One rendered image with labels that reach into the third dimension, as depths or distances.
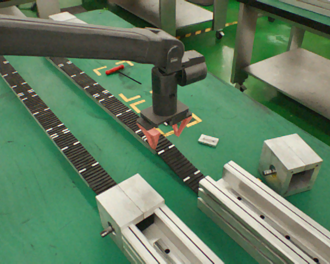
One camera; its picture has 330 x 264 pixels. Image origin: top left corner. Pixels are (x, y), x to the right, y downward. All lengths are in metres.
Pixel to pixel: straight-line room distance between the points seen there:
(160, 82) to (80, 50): 0.20
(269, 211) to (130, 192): 0.28
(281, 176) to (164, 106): 0.30
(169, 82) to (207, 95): 0.42
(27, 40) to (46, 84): 0.70
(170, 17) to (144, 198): 2.60
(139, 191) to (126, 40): 0.29
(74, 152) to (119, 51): 0.34
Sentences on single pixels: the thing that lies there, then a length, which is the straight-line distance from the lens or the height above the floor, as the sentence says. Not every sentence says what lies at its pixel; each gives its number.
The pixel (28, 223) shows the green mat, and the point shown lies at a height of 0.78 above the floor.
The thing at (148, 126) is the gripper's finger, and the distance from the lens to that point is 0.74.
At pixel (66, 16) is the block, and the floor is 0.87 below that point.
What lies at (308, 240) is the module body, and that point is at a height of 0.84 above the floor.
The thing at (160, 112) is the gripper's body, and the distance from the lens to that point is 0.73.
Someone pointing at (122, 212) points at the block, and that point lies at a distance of 0.61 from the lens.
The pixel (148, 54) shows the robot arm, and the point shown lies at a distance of 0.63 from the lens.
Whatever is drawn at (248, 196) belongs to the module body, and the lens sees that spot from 0.70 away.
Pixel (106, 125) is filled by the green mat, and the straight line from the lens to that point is 0.97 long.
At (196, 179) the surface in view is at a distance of 0.78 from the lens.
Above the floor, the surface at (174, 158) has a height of 0.80.
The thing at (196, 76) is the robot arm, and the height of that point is 1.01.
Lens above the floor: 1.36
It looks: 39 degrees down
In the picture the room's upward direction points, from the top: straight up
